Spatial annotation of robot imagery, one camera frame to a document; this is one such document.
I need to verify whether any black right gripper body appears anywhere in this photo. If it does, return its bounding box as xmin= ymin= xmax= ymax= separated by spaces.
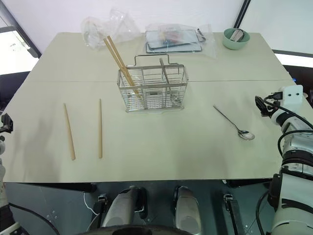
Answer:
xmin=254 ymin=95 xmax=273 ymax=118

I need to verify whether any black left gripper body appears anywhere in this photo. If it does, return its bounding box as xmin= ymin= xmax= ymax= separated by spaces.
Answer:
xmin=0 ymin=113 xmax=14 ymax=133

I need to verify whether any long metal spoon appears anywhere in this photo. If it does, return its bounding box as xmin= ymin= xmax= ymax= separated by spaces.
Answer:
xmin=212 ymin=105 xmax=256 ymax=141

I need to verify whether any black low cabinet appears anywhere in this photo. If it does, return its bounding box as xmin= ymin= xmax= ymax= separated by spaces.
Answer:
xmin=0 ymin=70 xmax=33 ymax=112

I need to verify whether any dark equipment with blue light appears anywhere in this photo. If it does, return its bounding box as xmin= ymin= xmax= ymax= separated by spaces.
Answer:
xmin=271 ymin=48 xmax=313 ymax=108

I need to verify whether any wooden chopstick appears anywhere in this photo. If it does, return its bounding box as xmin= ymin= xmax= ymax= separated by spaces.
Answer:
xmin=63 ymin=102 xmax=76 ymax=161
xmin=107 ymin=35 xmax=142 ymax=99
xmin=98 ymin=98 xmax=103 ymax=159
xmin=103 ymin=36 xmax=139 ymax=99

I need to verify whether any green bowl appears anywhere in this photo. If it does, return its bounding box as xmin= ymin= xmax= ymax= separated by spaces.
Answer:
xmin=222 ymin=27 xmax=251 ymax=50

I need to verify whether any silver ribbed metal object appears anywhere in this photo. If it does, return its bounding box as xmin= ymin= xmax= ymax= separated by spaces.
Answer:
xmin=229 ymin=28 xmax=246 ymax=42

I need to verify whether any flat clear plastic bag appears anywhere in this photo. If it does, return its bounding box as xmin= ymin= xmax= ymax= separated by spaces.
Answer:
xmin=144 ymin=23 xmax=219 ymax=60

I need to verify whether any dark framed flat tray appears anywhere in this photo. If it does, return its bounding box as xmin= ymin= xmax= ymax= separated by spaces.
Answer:
xmin=145 ymin=29 xmax=203 ymax=54

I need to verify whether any colourful small packet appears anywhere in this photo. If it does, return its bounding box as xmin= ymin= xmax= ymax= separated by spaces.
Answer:
xmin=158 ymin=27 xmax=183 ymax=44

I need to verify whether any crumpled clear plastic bag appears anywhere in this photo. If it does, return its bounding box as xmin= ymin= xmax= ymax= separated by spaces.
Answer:
xmin=81 ymin=7 xmax=142 ymax=51

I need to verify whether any grey rounded shape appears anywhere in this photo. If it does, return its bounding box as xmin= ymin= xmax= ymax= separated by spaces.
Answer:
xmin=100 ymin=186 xmax=148 ymax=229
xmin=173 ymin=185 xmax=203 ymax=235

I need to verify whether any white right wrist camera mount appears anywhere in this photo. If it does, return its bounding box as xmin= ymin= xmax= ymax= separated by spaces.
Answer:
xmin=278 ymin=85 xmax=304 ymax=106

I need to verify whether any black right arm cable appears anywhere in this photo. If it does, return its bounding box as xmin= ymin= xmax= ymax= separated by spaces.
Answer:
xmin=263 ymin=91 xmax=313 ymax=159

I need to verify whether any black cord loop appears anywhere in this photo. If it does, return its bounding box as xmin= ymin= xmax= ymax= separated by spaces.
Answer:
xmin=196 ymin=28 xmax=208 ymax=43

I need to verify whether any metal wire cutlery basket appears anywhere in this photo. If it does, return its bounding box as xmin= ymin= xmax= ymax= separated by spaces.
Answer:
xmin=117 ymin=54 xmax=189 ymax=115

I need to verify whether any thin white cable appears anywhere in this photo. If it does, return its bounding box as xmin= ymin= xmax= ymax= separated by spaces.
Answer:
xmin=82 ymin=191 xmax=101 ymax=217

